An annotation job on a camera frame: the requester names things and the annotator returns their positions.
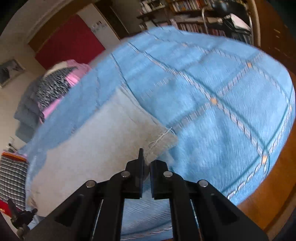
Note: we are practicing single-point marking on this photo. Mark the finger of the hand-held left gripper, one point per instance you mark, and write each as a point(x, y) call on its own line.
point(12, 210)
point(27, 214)

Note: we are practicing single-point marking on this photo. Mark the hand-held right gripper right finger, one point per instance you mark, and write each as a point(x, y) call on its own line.
point(159, 179)

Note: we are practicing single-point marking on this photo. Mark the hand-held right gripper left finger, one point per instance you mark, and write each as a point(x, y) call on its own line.
point(135, 177)

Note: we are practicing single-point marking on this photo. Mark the grey pants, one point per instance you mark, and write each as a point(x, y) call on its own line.
point(92, 157)

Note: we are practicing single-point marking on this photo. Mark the red folded cloth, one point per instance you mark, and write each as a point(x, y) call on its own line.
point(4, 207)

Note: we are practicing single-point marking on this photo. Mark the plaid cloth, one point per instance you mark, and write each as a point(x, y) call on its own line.
point(12, 178)

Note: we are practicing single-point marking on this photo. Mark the blue checked blanket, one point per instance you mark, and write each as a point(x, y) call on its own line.
point(208, 92)

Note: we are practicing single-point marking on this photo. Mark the grey padded headboard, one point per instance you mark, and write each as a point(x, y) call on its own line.
point(26, 109)

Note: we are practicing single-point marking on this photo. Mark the pink quilt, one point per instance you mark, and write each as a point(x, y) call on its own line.
point(75, 75)

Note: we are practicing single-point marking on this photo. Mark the leopard print cloth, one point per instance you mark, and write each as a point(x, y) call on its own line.
point(52, 89)

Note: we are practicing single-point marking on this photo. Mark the white pillow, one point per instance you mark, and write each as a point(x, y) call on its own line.
point(55, 67)

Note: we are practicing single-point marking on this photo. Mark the brown wooden door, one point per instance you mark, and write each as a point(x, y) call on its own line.
point(113, 18)

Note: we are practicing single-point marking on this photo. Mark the wooden bookshelf with books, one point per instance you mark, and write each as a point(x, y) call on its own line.
point(189, 16)

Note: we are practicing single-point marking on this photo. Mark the wooden shelf with bottles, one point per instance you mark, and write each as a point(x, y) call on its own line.
point(151, 11)

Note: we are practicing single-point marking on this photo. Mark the brown wooden wardrobe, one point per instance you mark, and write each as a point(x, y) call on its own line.
point(275, 32)

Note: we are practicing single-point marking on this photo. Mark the framed wall picture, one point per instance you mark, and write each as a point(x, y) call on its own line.
point(10, 71)

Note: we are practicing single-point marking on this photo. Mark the red wall panel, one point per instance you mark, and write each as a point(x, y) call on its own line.
point(69, 41)

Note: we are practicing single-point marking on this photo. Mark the wall stickers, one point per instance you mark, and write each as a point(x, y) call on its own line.
point(98, 25)

